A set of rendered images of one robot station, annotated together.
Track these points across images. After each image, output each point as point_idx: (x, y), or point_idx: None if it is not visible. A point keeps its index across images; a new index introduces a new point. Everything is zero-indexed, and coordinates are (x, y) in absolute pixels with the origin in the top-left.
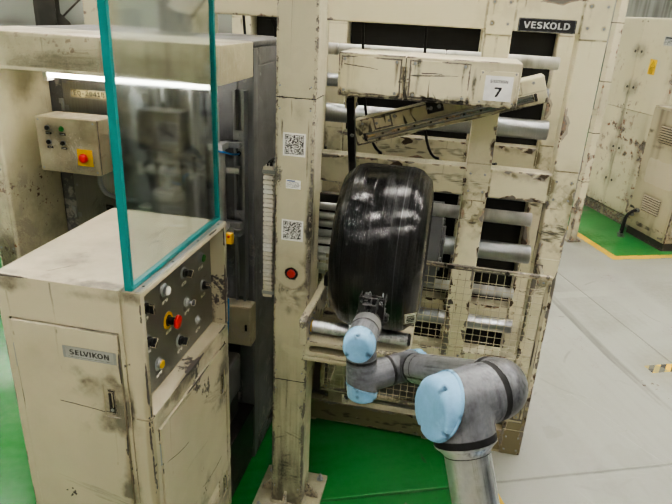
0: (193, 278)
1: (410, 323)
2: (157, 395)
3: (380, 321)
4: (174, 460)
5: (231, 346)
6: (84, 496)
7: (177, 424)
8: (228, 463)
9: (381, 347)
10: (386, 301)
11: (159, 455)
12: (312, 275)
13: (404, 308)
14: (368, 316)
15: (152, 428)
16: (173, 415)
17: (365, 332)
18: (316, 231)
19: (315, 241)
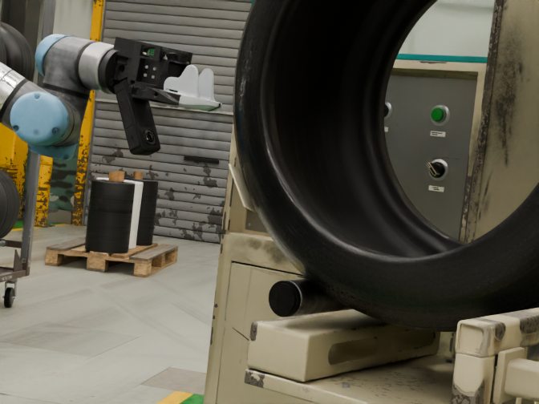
0: (411, 139)
1: (274, 233)
2: (270, 238)
3: (104, 60)
4: (246, 345)
5: None
6: None
7: (265, 297)
8: None
9: (310, 320)
10: (155, 58)
11: (224, 300)
12: (500, 202)
13: (237, 149)
14: (102, 42)
15: (221, 245)
16: (259, 272)
17: (57, 34)
18: (537, 97)
19: (528, 120)
